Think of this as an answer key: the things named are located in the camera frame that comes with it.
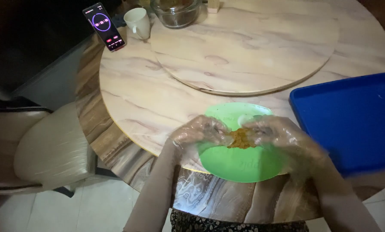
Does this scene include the brown food lump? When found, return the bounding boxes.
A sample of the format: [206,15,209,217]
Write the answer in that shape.
[227,128,258,150]

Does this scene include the small wooden block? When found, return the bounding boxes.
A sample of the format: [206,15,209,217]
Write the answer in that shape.
[207,0,220,14]

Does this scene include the green plastic plate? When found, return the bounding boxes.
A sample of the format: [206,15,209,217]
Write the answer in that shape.
[197,102,286,183]

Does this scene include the round marble turntable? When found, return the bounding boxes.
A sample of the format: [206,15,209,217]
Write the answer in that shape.
[150,6,340,96]

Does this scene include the person's left hand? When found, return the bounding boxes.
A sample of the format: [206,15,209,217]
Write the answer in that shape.
[169,115,234,152]

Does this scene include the beige leather chair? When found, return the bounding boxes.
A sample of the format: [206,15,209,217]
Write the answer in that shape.
[0,97,98,198]

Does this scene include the blue plastic tray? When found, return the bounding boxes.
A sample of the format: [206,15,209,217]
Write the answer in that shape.
[289,72,385,178]

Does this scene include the dark floral garment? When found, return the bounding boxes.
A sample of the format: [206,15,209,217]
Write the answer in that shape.
[170,209,309,232]

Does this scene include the clear glass bowl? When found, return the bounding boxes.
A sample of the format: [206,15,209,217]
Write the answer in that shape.
[150,0,203,29]

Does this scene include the person's right hand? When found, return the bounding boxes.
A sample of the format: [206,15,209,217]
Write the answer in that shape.
[242,115,312,158]

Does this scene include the white ceramic mug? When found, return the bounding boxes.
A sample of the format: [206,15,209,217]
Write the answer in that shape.
[124,8,151,40]

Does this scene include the black smartphone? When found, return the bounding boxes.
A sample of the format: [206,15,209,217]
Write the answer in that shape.
[82,3,126,52]

